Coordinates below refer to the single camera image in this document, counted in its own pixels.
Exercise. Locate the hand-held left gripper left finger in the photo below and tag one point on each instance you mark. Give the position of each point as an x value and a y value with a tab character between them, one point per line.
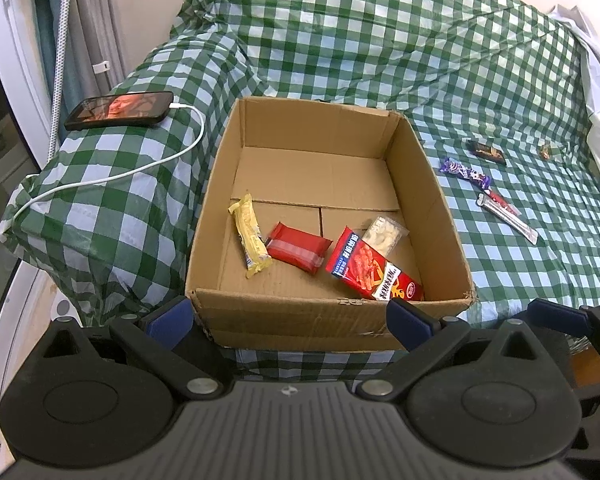
170	321

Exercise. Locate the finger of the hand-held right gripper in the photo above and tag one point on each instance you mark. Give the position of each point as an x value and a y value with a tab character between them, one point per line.
555	316

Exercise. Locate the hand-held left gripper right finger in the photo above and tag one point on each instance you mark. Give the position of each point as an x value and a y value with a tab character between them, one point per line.
410	322

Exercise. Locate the red and blue printed packet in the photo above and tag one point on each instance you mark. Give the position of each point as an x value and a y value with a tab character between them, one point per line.
365	262

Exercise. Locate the clear packet of white crackers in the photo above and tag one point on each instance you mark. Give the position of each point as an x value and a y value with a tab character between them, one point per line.
385	232

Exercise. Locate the silver stick packet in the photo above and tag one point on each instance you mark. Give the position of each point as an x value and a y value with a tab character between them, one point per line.
510	220

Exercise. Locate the yellow snack stick packet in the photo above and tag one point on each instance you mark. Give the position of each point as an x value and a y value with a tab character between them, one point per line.
250	235

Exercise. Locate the thin red stick packet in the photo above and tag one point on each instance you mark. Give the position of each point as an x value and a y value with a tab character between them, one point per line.
500	202

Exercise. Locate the plain red snack packet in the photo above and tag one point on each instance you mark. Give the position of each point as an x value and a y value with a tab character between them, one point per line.
297	247

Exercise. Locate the purple candy wrapper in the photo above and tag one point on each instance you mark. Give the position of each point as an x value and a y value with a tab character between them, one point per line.
462	172

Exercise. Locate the brown cardboard box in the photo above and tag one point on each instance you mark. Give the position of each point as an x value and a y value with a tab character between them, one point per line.
305	125

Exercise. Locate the small gold candy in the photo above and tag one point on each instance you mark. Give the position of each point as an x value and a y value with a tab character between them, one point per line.
545	151

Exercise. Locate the black snack packet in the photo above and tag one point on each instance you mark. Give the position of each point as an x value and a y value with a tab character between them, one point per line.
486	151

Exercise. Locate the black smartphone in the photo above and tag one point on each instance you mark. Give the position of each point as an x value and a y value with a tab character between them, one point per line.
120	110

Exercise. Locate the small white clip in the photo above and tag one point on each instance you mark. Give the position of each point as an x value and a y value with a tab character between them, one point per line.
100	66

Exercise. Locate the green checked blanket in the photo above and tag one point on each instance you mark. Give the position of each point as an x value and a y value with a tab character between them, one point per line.
355	35

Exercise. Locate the grey curtain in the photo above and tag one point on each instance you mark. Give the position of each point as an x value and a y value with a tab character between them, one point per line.
97	10

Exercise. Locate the teal curtain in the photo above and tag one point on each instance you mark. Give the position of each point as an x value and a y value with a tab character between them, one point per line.
42	20

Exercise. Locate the white door frame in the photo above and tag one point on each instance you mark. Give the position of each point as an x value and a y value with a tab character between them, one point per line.
10	35

